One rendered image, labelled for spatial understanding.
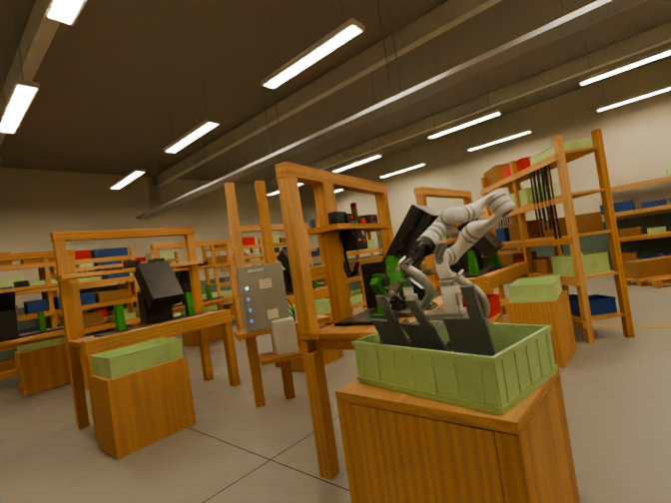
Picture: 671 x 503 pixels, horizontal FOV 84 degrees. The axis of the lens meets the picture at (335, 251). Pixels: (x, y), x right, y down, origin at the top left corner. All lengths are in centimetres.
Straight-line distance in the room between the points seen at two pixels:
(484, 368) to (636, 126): 1043
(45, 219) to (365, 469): 1092
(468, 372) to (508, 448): 22
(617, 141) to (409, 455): 1047
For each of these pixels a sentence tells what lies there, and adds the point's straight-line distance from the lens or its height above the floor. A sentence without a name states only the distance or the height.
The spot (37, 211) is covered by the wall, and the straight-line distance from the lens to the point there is 1184.
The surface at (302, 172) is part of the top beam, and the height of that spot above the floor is 189.
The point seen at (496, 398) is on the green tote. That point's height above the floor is 84.
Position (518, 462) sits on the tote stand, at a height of 68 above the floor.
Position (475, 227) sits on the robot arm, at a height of 136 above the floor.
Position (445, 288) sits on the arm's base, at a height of 107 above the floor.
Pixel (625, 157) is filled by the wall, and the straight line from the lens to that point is 1132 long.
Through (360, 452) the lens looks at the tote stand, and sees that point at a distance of 161.
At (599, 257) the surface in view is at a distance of 513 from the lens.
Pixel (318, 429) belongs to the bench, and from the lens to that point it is 252.
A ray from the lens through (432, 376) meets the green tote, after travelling 135.
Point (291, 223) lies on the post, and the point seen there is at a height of 156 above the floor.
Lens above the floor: 130
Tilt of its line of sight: 1 degrees up
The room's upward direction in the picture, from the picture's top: 8 degrees counter-clockwise
